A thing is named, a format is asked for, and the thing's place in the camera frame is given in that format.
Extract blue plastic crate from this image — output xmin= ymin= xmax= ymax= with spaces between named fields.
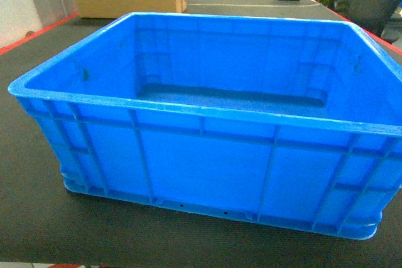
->
xmin=8 ymin=13 xmax=401 ymax=240

